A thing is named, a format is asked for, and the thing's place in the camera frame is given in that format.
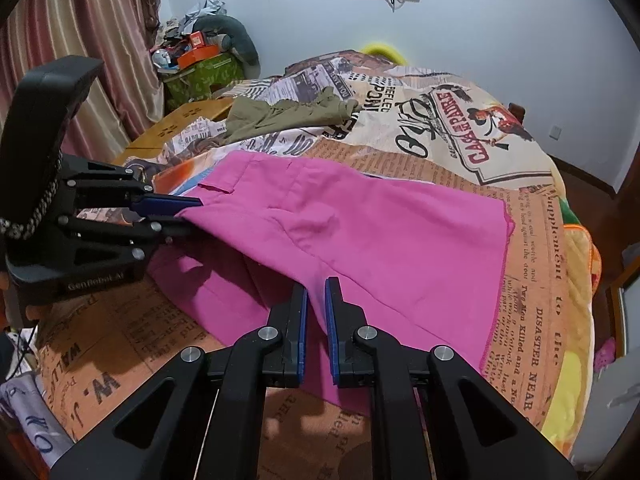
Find grey plush pillow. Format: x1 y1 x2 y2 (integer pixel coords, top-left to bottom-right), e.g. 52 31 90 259
193 14 260 78

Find pink pants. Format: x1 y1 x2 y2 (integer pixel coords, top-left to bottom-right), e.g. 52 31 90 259
149 151 514 414

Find yellow headboard piece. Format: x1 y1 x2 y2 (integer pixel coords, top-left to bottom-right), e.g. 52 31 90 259
360 42 407 66

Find green storage box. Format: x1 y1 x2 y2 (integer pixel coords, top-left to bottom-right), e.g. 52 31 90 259
162 53 244 110

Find orange box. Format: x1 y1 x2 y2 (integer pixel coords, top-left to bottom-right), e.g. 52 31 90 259
178 44 220 70

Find striped pink curtain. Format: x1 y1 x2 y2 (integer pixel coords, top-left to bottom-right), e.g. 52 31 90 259
1 0 164 162

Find olive green pants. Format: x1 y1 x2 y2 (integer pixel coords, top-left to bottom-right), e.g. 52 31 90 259
216 87 360 145

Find white wall socket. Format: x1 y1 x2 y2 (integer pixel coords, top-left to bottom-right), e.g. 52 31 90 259
549 126 562 140

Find newspaper print bed quilt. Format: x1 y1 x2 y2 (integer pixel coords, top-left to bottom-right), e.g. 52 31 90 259
34 49 601 480

